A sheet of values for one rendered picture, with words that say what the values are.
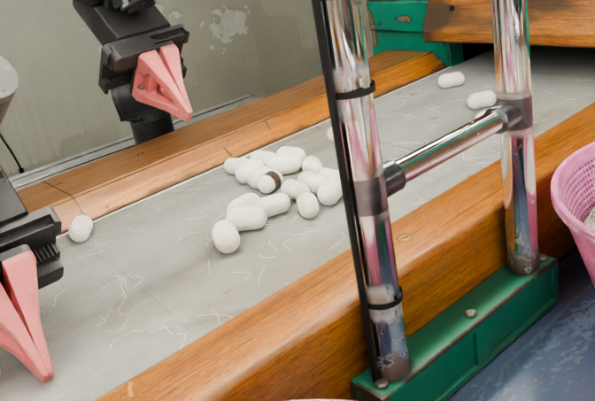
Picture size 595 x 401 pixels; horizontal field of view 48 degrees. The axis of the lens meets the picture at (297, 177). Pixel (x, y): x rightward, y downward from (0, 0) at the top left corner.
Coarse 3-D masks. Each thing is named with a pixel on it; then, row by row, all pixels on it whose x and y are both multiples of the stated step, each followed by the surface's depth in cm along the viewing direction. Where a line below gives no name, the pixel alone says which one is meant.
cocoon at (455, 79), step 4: (456, 72) 89; (440, 76) 89; (444, 76) 89; (448, 76) 89; (452, 76) 89; (456, 76) 89; (460, 76) 89; (440, 80) 89; (444, 80) 89; (448, 80) 89; (452, 80) 89; (456, 80) 89; (460, 80) 89; (440, 84) 89; (444, 84) 89; (448, 84) 89; (452, 84) 89; (456, 84) 89; (460, 84) 89; (444, 88) 89
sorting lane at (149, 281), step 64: (320, 128) 83; (384, 128) 79; (448, 128) 75; (192, 192) 70; (256, 192) 67; (64, 256) 61; (128, 256) 59; (192, 256) 57; (256, 256) 55; (320, 256) 53; (64, 320) 50; (128, 320) 49; (192, 320) 47; (0, 384) 44; (64, 384) 43
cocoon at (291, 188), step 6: (288, 180) 64; (294, 180) 64; (282, 186) 64; (288, 186) 63; (294, 186) 62; (300, 186) 62; (306, 186) 63; (282, 192) 64; (288, 192) 63; (294, 192) 62; (300, 192) 62; (294, 198) 63
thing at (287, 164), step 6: (276, 156) 70; (282, 156) 70; (288, 156) 69; (294, 156) 69; (270, 162) 69; (276, 162) 69; (282, 162) 69; (288, 162) 69; (294, 162) 69; (300, 162) 70; (276, 168) 69; (282, 168) 69; (288, 168) 69; (294, 168) 69; (282, 174) 70
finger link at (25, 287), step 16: (0, 256) 43; (16, 256) 43; (32, 256) 44; (0, 272) 44; (16, 272) 43; (32, 272) 44; (16, 288) 43; (32, 288) 43; (16, 304) 46; (32, 304) 43; (32, 320) 43; (32, 336) 43; (48, 352) 43; (48, 368) 42
